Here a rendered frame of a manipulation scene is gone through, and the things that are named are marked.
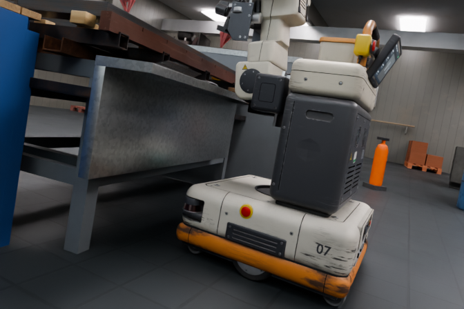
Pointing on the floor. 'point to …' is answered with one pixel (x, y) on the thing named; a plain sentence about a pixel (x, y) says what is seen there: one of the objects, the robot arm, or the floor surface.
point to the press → (193, 38)
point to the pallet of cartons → (414, 148)
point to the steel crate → (457, 168)
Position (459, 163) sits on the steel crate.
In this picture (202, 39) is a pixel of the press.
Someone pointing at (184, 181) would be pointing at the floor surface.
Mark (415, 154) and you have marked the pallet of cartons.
